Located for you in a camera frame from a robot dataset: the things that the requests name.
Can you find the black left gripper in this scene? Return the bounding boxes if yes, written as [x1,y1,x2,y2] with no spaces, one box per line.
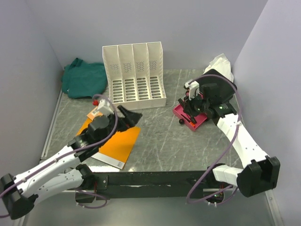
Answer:
[98,105,142,146]

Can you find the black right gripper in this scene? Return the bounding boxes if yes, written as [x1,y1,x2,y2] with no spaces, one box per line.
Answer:
[183,91,209,117]

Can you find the black drawer organizer box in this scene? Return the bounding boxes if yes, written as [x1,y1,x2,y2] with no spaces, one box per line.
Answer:
[196,69,235,105]

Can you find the orange cap highlighter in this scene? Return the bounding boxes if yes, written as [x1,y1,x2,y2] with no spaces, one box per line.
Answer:
[181,114,195,125]

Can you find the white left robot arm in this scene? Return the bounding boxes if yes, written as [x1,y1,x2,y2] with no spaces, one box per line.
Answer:
[0,105,142,220]

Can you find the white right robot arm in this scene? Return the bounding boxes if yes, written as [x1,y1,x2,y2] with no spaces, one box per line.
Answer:
[180,81,280,203]

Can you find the orange notebook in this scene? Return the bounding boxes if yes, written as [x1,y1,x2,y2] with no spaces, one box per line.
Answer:
[92,127,141,170]

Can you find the small orange booklet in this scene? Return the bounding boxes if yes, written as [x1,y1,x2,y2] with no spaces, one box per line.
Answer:
[87,106,102,120]

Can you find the white crumpled paper bag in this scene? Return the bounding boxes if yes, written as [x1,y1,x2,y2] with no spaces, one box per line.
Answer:
[203,53,234,82]

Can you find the white file organizer rack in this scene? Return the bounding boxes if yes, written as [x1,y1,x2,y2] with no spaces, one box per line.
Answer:
[103,41,166,110]

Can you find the green cloth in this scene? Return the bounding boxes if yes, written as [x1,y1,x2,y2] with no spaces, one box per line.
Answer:
[61,58,108,99]

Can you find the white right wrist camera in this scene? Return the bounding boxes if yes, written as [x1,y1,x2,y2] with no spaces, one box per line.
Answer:
[184,80,200,100]

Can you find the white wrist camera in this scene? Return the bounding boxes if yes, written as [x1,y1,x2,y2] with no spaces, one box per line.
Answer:
[92,94,115,116]
[184,80,200,100]

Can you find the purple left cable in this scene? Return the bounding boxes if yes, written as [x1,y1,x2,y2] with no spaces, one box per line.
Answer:
[0,94,119,218]

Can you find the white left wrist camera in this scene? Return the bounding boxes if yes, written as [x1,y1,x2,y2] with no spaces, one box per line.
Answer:
[92,94,115,116]

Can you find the black base frame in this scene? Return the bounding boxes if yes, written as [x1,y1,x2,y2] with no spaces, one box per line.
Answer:
[70,164,236,203]

